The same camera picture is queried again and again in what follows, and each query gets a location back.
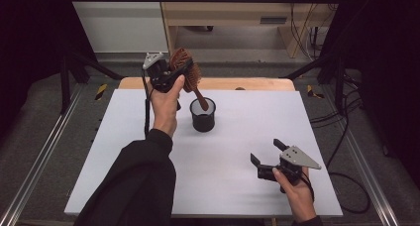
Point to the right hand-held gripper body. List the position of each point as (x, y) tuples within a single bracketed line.
[(294, 163)]

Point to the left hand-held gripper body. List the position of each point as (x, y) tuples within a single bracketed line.
[(158, 74)]

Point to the brown wooden hairbrush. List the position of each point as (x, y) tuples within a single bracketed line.
[(180, 58)]

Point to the black mesh cup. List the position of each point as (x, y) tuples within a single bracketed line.
[(203, 123)]

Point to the person's left hand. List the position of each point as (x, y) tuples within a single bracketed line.
[(165, 110)]

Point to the person's right hand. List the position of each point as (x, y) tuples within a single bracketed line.
[(300, 199)]

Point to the white board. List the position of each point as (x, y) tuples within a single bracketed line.
[(231, 160)]

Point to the white cabinet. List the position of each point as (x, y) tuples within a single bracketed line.
[(122, 27)]

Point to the yellow and black tape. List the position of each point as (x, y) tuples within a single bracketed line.
[(101, 91), (310, 91)]

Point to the light wooden desk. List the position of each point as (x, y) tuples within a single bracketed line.
[(224, 14)]

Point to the wooden table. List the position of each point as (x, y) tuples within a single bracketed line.
[(247, 84)]

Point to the black metal stand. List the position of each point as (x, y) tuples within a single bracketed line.
[(339, 84), (65, 84)]

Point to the dark curtain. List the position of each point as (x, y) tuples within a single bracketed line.
[(389, 54), (29, 37)]

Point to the aluminium rail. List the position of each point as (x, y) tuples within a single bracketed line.
[(366, 173), (39, 160)]

